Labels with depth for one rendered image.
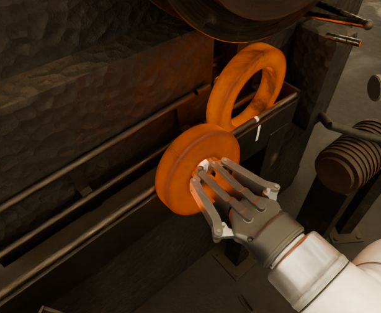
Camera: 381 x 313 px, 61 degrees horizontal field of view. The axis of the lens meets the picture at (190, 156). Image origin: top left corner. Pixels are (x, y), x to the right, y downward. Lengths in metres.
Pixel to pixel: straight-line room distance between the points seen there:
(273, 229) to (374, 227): 1.05
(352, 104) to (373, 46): 0.68
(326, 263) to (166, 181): 0.23
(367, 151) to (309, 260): 0.53
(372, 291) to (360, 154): 0.51
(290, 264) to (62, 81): 0.36
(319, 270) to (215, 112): 0.28
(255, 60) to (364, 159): 0.45
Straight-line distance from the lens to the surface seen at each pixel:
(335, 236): 1.36
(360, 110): 1.94
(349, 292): 0.42
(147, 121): 0.54
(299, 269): 0.42
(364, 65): 2.32
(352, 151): 0.89
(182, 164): 0.46
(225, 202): 0.47
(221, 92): 0.53
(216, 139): 0.49
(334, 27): 0.76
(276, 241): 0.43
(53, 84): 0.45
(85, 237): 0.50
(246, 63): 0.53
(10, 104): 0.44
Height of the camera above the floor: 1.12
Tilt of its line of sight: 48 degrees down
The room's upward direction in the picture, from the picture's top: straight up
